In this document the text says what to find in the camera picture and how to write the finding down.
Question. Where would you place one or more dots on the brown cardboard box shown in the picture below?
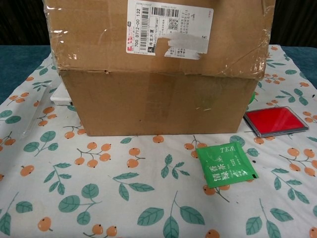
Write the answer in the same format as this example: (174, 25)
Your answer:
(153, 99)

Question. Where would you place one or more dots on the floral print tablecloth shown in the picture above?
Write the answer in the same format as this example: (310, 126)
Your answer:
(123, 188)

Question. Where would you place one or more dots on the green tea sachet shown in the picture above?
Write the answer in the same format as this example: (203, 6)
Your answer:
(224, 166)

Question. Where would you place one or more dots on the green ball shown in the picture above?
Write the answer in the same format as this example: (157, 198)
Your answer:
(251, 98)

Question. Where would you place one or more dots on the small white box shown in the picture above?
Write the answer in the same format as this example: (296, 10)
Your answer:
(60, 98)

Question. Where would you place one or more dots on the red ink pad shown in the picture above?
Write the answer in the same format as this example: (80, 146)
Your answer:
(275, 120)

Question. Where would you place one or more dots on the clear plastic tube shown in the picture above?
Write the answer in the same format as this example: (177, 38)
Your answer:
(37, 111)

